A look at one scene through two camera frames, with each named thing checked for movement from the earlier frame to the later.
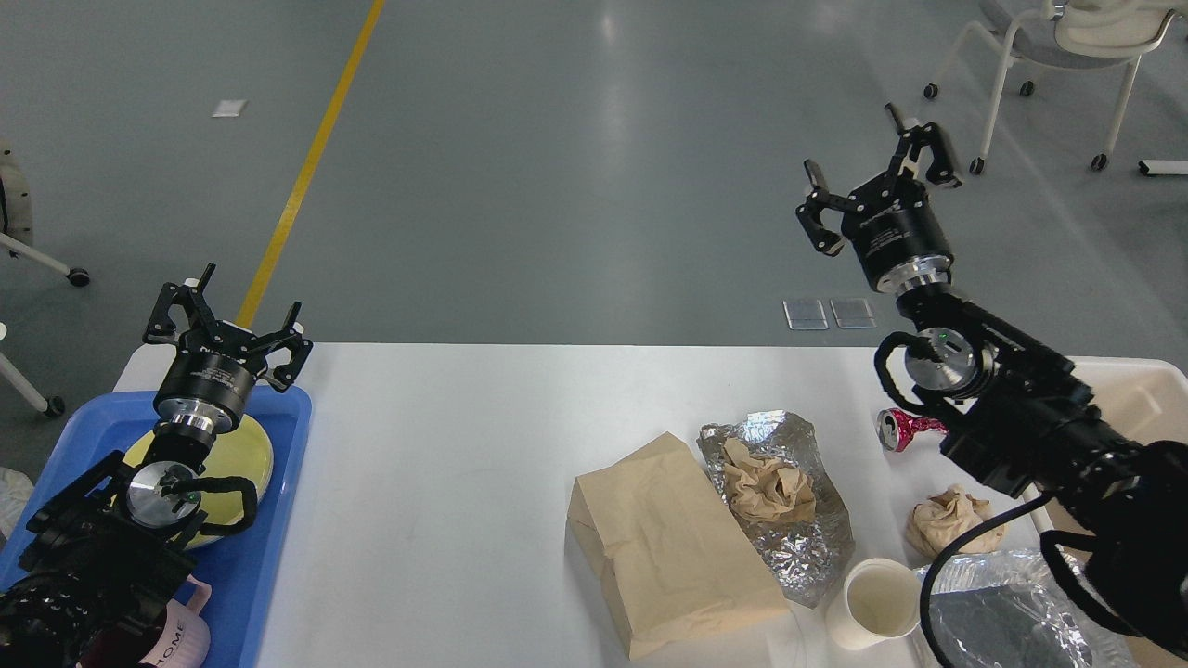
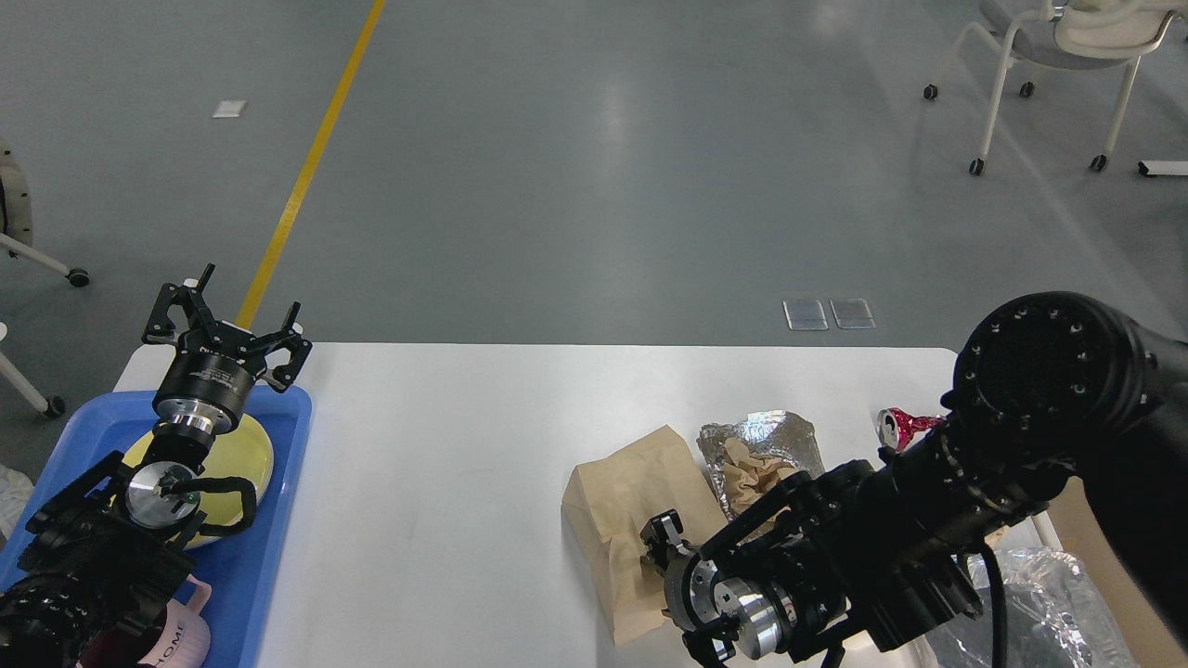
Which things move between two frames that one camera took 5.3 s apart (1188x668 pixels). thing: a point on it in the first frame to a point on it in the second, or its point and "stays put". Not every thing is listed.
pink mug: (187, 640) stays put
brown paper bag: (677, 562) stays put
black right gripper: (897, 237) to (689, 591)
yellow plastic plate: (240, 450) stays put
